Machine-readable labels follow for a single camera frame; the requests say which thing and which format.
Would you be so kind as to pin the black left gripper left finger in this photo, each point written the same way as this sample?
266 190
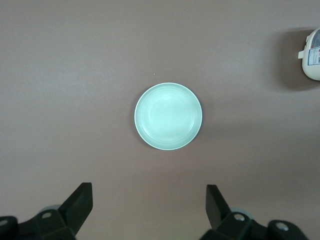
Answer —
75 207

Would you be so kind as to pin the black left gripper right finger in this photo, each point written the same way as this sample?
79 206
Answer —
220 210

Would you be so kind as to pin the white rice cooker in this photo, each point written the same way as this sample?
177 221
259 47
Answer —
313 58

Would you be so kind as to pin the mint green round plate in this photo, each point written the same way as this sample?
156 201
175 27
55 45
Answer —
168 116

